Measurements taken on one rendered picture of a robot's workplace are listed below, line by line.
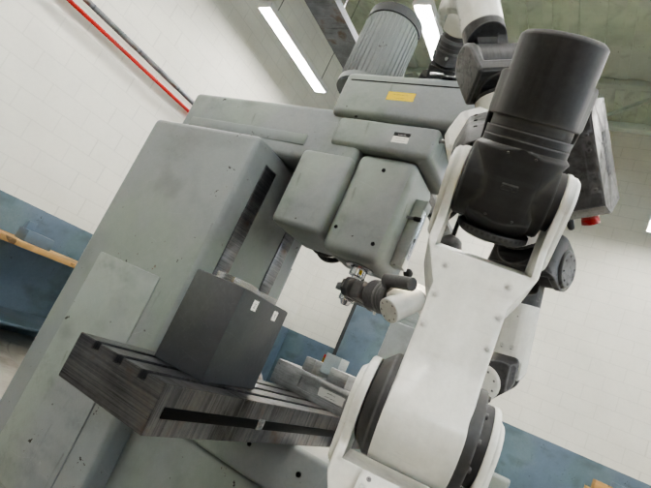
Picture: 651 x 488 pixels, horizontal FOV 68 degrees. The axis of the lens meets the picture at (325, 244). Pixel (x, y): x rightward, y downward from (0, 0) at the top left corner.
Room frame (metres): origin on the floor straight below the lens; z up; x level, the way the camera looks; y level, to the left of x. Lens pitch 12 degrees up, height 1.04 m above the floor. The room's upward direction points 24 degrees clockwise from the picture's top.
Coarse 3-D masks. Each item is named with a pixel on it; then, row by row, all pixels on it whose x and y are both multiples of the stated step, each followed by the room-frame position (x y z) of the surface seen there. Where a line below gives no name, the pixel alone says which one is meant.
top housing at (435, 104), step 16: (352, 80) 1.39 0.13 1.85; (368, 80) 1.35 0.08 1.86; (384, 80) 1.33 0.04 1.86; (400, 80) 1.30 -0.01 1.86; (416, 80) 1.27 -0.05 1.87; (432, 80) 1.25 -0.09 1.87; (448, 80) 1.22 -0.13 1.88; (352, 96) 1.37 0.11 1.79; (368, 96) 1.34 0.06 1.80; (384, 96) 1.31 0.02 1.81; (400, 96) 1.29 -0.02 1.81; (416, 96) 1.26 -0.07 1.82; (432, 96) 1.23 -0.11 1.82; (448, 96) 1.21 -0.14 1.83; (336, 112) 1.40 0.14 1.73; (352, 112) 1.36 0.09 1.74; (368, 112) 1.33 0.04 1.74; (384, 112) 1.30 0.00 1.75; (400, 112) 1.27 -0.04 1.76; (416, 112) 1.25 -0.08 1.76; (432, 112) 1.22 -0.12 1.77; (448, 112) 1.20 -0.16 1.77; (432, 128) 1.24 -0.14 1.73; (448, 128) 1.20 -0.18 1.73
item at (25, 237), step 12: (24, 228) 4.23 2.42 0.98; (12, 240) 3.92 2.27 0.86; (24, 240) 4.18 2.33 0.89; (36, 240) 4.24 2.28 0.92; (48, 240) 4.32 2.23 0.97; (36, 252) 4.10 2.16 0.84; (48, 252) 4.21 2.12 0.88; (72, 264) 4.39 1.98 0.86; (0, 312) 4.50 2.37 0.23; (12, 312) 4.73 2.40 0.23; (12, 324) 4.27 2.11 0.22; (24, 324) 4.42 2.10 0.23; (36, 324) 4.65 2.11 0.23
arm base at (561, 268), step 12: (564, 240) 0.94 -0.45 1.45; (492, 252) 1.02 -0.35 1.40; (504, 252) 1.00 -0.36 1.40; (516, 252) 0.98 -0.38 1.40; (528, 252) 0.96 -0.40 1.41; (564, 252) 0.94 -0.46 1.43; (504, 264) 1.00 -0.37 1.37; (516, 264) 0.97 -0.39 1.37; (552, 264) 0.93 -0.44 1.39; (564, 264) 0.94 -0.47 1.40; (552, 276) 0.93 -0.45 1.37; (564, 276) 0.95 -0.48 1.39; (564, 288) 0.97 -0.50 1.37
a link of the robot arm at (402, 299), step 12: (384, 276) 1.21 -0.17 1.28; (396, 276) 1.17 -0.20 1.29; (384, 288) 1.21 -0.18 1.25; (396, 288) 1.18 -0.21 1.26; (408, 288) 1.14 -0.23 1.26; (384, 300) 1.16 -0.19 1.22; (396, 300) 1.14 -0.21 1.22; (408, 300) 1.15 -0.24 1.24; (420, 300) 1.17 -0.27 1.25; (384, 312) 1.18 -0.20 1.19; (396, 312) 1.13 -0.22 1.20; (408, 312) 1.15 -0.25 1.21
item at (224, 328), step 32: (192, 288) 0.96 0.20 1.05; (224, 288) 0.93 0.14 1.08; (256, 288) 0.98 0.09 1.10; (192, 320) 0.94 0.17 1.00; (224, 320) 0.92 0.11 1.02; (256, 320) 1.00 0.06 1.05; (160, 352) 0.96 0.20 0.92; (192, 352) 0.93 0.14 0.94; (224, 352) 0.94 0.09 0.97; (256, 352) 1.05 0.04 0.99; (224, 384) 0.99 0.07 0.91
